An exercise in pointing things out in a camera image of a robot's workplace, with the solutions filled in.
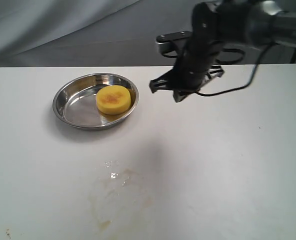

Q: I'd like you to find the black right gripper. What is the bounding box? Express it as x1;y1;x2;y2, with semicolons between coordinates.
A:
149;37;225;103

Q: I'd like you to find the round yellow sponge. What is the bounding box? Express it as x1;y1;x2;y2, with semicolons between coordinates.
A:
95;85;131;115

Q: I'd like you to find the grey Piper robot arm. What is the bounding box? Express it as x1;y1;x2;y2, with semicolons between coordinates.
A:
149;0;296;103

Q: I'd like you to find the orange liquid spill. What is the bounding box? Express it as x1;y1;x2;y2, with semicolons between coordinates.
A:
87;161;155;229

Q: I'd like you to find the round stainless steel dish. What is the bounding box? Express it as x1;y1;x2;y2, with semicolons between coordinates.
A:
52;73;139;131

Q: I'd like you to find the grey backdrop cloth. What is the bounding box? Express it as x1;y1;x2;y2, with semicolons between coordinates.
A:
0;0;296;68

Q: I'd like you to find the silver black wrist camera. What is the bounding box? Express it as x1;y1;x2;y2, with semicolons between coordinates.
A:
155;31;192;59

